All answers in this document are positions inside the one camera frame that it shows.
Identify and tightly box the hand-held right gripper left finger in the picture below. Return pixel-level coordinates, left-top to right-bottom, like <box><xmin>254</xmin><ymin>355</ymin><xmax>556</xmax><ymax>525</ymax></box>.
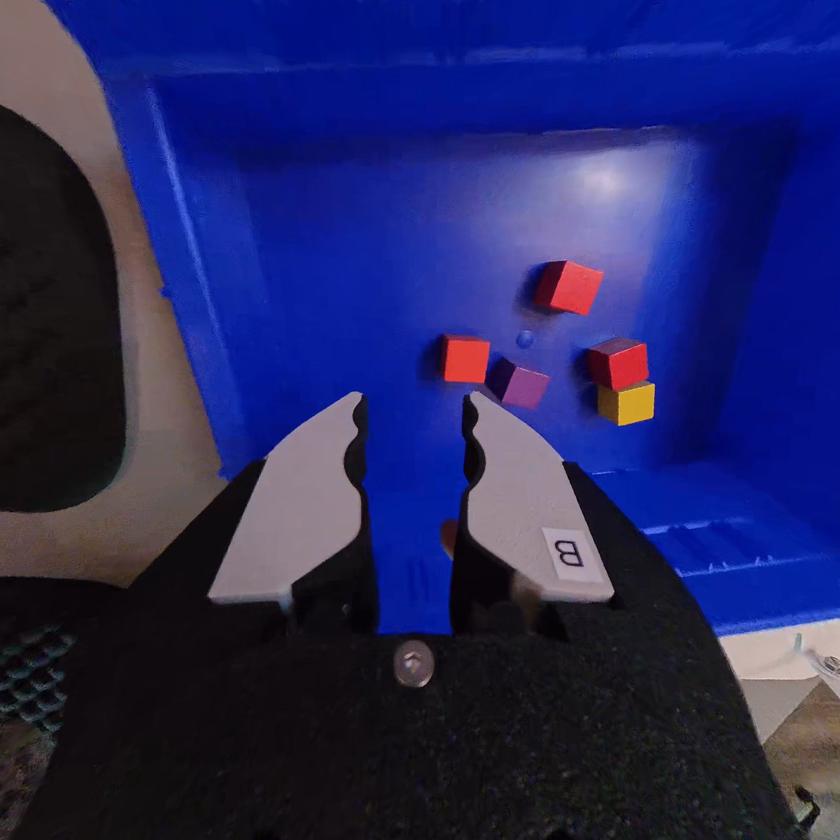
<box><xmin>209</xmin><ymin>392</ymin><xmax>370</xmax><ymax>614</ymax></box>

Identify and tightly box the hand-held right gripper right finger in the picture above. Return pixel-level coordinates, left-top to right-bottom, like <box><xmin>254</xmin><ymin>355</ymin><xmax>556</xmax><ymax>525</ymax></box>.
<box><xmin>459</xmin><ymin>392</ymin><xmax>616</xmax><ymax>614</ymax></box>

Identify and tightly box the purple wooden cube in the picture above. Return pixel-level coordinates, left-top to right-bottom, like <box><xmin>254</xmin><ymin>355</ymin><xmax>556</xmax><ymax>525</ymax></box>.
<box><xmin>487</xmin><ymin>356</ymin><xmax>551</xmax><ymax>411</ymax></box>

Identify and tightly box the yellow wooden cube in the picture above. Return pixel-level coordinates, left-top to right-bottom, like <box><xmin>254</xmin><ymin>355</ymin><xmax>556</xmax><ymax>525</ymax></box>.
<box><xmin>596</xmin><ymin>381</ymin><xmax>656</xmax><ymax>427</ymax></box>

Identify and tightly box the red wooden cube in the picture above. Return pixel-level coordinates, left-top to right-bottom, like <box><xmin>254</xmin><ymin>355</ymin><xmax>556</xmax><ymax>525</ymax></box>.
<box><xmin>533</xmin><ymin>260</ymin><xmax>604</xmax><ymax>316</ymax></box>
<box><xmin>438</xmin><ymin>333</ymin><xmax>492</xmax><ymax>384</ymax></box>
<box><xmin>586</xmin><ymin>337</ymin><xmax>650</xmax><ymax>391</ymax></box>

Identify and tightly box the blue plastic bin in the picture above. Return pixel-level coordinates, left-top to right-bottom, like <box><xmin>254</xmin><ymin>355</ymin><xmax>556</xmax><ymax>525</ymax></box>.
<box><xmin>39</xmin><ymin>0</ymin><xmax>840</xmax><ymax>637</ymax></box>

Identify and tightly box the pale desk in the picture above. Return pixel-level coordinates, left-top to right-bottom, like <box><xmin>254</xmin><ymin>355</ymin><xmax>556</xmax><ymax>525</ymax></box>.
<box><xmin>0</xmin><ymin>0</ymin><xmax>840</xmax><ymax>742</ymax></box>

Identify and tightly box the black oval pad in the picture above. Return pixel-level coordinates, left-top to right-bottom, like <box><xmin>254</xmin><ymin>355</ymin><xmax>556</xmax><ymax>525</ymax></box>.
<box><xmin>0</xmin><ymin>105</ymin><xmax>127</xmax><ymax>514</ymax></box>

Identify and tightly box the black bumpy wrist rest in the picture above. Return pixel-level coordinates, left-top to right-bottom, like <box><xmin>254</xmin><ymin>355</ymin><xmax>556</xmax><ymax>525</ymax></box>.
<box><xmin>0</xmin><ymin>617</ymin><xmax>76</xmax><ymax>736</ymax></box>

